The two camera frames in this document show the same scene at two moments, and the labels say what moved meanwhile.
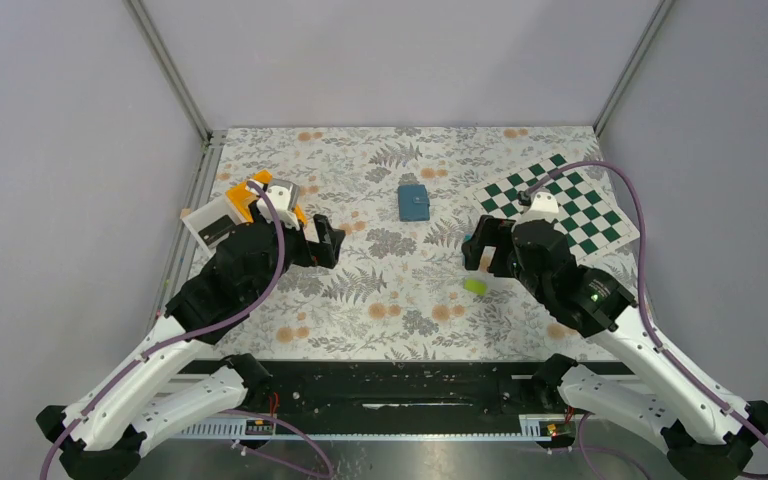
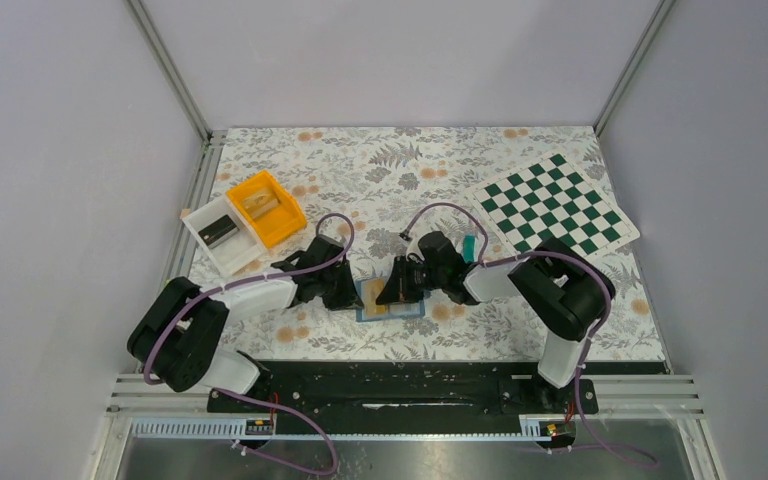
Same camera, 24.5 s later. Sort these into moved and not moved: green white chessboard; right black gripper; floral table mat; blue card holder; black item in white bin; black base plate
Moved: right black gripper; blue card holder
Not moved: black base plate; black item in white bin; floral table mat; green white chessboard
